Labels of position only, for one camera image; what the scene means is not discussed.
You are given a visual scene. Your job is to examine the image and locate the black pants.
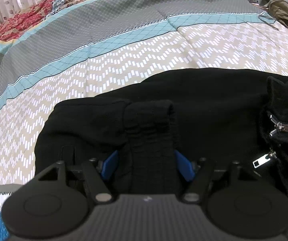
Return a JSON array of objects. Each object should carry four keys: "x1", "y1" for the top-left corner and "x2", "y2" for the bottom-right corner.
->
[{"x1": 35, "y1": 68, "x2": 288, "y2": 196}]

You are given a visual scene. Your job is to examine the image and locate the patterned grey teal bedsheet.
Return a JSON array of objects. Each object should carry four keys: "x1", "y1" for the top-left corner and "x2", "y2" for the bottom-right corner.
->
[{"x1": 0, "y1": 0, "x2": 288, "y2": 240}]

